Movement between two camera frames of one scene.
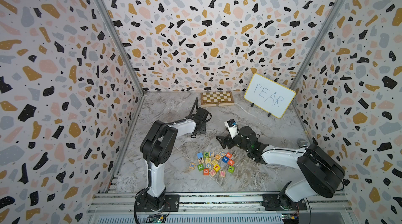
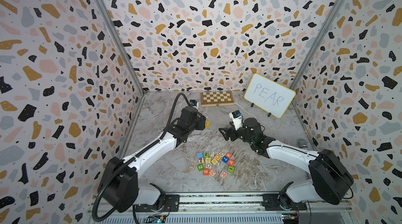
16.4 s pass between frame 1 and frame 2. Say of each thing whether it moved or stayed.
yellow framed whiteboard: stayed
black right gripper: moved
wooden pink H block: stayed
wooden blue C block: stayed
